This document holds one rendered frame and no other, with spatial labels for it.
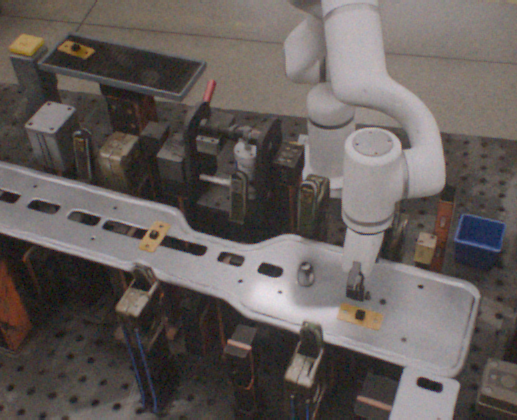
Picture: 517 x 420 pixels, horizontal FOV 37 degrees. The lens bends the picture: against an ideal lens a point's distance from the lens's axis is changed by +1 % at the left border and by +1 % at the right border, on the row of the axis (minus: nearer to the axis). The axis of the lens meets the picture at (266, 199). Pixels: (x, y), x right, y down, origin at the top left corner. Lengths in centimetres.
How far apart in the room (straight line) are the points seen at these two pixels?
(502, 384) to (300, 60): 81
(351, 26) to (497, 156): 113
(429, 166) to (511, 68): 266
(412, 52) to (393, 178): 272
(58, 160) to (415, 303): 86
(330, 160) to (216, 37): 210
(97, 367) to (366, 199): 88
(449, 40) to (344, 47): 276
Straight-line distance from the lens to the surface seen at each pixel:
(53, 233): 172
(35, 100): 207
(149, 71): 182
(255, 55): 385
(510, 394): 138
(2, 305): 181
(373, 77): 122
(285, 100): 357
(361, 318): 149
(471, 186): 220
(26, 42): 200
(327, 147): 196
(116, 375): 183
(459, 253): 197
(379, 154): 115
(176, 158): 171
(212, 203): 175
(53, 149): 183
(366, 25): 125
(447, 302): 154
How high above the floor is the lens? 222
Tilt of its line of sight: 46 degrees down
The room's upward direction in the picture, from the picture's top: 3 degrees counter-clockwise
